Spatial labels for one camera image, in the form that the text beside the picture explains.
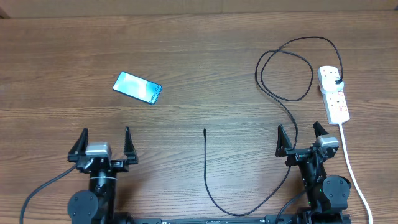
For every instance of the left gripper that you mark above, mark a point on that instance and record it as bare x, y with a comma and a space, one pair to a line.
122, 166

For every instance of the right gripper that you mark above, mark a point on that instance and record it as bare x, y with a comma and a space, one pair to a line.
296, 155

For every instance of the blue Galaxy smartphone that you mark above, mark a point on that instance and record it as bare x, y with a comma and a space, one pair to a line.
137, 88

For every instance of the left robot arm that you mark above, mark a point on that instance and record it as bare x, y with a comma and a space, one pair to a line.
97, 203

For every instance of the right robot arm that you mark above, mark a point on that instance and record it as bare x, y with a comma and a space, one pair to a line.
327, 195

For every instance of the white charger plug adapter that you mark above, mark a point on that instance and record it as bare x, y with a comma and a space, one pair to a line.
331, 85

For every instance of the white power strip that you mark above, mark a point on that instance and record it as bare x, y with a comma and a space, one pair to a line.
335, 103

